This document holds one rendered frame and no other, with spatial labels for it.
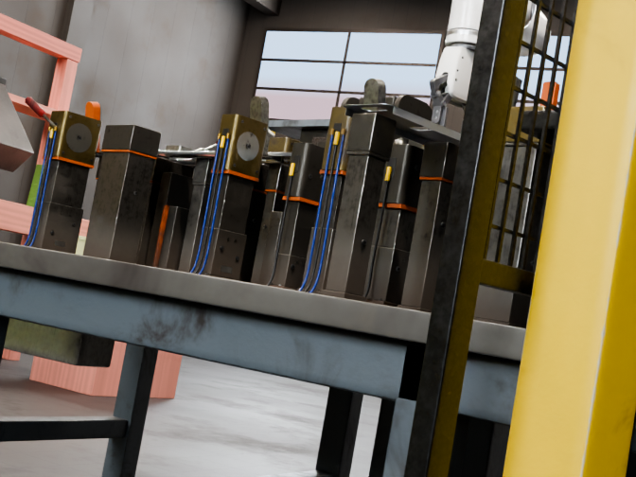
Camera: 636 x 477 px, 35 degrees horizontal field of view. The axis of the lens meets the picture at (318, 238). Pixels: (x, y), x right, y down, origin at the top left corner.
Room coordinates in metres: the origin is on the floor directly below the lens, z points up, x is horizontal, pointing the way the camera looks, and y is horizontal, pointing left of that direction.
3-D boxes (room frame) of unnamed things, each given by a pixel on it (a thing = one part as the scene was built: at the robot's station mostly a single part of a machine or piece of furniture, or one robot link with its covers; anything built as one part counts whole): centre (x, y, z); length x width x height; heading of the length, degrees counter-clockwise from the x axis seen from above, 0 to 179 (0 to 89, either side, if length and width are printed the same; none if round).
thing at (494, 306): (1.64, -0.32, 0.88); 0.08 x 0.08 x 0.36; 44
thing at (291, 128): (2.66, 0.03, 1.16); 0.37 x 0.14 x 0.02; 44
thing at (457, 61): (1.93, -0.22, 1.18); 0.10 x 0.07 x 0.11; 134
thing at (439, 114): (1.89, -0.18, 1.09); 0.03 x 0.03 x 0.07; 44
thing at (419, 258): (1.68, -0.18, 0.84); 0.05 x 0.05 x 0.29; 44
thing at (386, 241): (1.73, -0.12, 0.84); 0.12 x 0.07 x 0.28; 134
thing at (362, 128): (1.55, -0.05, 0.84); 0.05 x 0.05 x 0.29; 44
